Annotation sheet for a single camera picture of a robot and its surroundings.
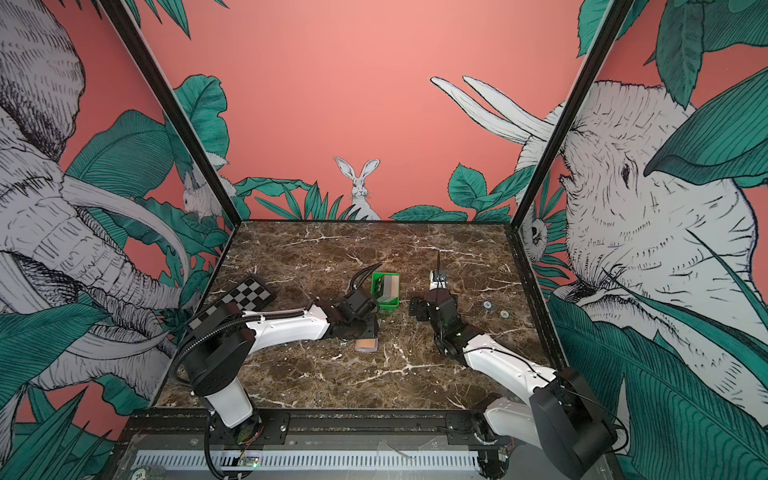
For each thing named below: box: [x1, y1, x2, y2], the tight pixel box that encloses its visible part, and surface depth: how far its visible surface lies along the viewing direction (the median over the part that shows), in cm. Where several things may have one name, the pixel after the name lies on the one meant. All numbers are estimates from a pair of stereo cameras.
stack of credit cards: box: [377, 275, 399, 302], surface depth 99 cm
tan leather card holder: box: [355, 338, 378, 351], surface depth 87 cm
